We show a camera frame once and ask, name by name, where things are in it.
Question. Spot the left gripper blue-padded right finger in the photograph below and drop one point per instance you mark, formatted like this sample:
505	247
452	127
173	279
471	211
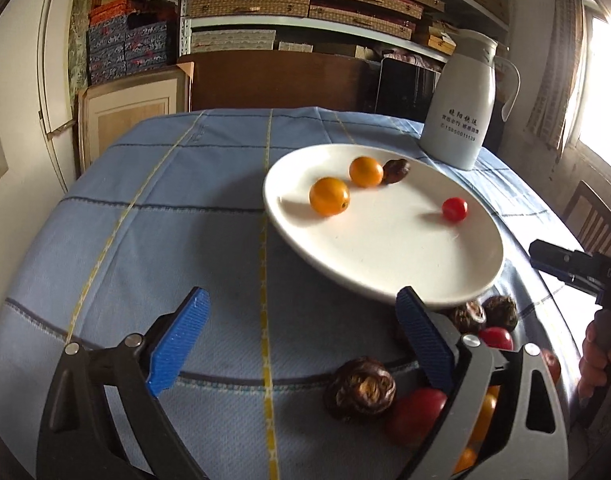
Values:
527	436

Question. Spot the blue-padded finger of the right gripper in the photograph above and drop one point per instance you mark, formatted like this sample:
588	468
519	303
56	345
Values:
576	269

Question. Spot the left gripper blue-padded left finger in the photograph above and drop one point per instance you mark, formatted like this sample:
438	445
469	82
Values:
78	437

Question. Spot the orange with stem dimple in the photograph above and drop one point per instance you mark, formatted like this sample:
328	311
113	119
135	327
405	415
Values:
483	421

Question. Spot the dark water chestnut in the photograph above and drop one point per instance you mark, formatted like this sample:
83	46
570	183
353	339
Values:
501	311
394	171
469	318
359	389

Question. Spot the red plum back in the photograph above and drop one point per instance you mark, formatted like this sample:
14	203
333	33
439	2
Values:
497	337

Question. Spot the large red plum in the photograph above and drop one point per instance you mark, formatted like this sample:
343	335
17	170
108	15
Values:
414	415

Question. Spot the small red cherry tomato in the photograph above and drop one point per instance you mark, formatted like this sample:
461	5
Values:
455	209

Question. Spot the small orange fruit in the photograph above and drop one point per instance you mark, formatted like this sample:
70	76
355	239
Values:
366	172

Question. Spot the smooth orange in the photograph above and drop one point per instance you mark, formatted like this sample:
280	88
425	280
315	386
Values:
329	196

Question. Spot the wrinkled tangerine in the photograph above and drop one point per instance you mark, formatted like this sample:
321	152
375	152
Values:
467	460

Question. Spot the yellow pale fruit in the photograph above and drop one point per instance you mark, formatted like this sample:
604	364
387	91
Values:
494	391

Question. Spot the person's right hand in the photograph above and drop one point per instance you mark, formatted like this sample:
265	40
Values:
592	365

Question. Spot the wooden chair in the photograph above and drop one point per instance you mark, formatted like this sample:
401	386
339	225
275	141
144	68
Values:
589	218

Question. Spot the white thermos jug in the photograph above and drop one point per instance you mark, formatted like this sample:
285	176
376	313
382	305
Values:
461	107

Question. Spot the white oval plate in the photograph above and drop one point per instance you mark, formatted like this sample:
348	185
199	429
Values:
391	236

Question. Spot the beige curtain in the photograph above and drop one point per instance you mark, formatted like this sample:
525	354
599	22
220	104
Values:
556	106

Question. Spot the blue checked tablecloth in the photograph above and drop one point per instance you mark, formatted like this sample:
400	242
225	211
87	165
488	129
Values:
177	203

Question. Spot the framed wooden panel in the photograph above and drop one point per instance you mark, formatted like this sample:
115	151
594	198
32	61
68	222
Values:
107	111

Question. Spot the brown wooden cabinet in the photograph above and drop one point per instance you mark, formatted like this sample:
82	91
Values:
277	79

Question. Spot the stack of blue patterned boxes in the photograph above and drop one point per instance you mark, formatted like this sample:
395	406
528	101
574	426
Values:
126	45

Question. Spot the white metal shelf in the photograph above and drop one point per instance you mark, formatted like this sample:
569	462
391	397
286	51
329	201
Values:
423	27

